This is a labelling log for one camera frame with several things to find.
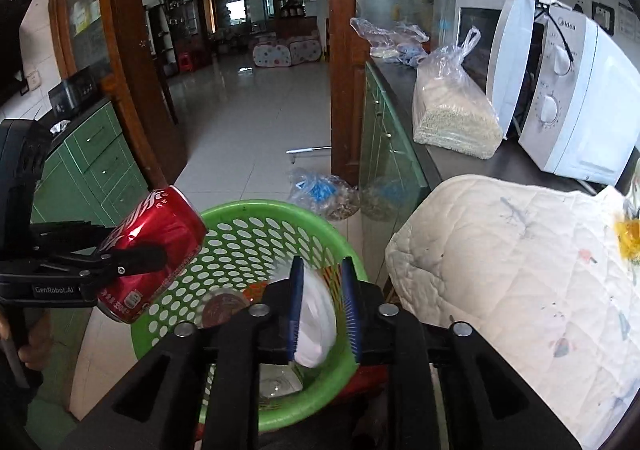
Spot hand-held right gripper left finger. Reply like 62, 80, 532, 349
57, 255, 306, 450

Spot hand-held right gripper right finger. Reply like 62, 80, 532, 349
340, 257, 583, 450

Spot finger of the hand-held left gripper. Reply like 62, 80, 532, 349
37, 243, 169, 284
30, 224, 115, 254

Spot white paper cup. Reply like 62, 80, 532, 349
290, 270, 338, 368

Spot red soda can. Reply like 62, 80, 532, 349
95, 185, 208, 325

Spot clear plastic container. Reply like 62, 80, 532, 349
258, 364, 306, 401

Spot green plastic basket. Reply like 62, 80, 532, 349
131, 199, 370, 433

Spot person's left hand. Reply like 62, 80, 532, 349
17, 310, 54, 372

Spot green drawer cabinet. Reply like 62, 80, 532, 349
30, 100, 152, 231

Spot black countertop appliance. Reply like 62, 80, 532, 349
48, 74, 104, 114

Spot plastic bag with blue items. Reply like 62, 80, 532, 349
287, 167, 361, 222

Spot wooden glass door cabinet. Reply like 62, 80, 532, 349
49, 0, 187, 187

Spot white quilted cloth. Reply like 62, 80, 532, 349
385, 174, 640, 450

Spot white rod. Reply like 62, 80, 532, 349
286, 145, 332, 159

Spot green lower cabinet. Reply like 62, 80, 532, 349
359, 61, 432, 231

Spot clear bag of grain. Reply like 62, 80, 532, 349
412, 26, 503, 161

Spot polka dot fabric box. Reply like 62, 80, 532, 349
289, 35, 323, 65
252, 41, 292, 69

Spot clear plastic bags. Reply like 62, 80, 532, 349
350, 17, 430, 67

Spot yellow crumpled wrapper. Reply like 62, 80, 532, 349
614, 217, 640, 265

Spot white microwave oven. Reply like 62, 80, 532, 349
432, 0, 640, 187

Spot wooden door frame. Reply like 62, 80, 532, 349
326, 0, 372, 187

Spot black power cable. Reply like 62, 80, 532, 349
532, 0, 574, 64

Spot black wall socket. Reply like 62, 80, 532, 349
592, 1, 615, 34

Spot wall info sticker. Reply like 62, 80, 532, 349
617, 2, 640, 42

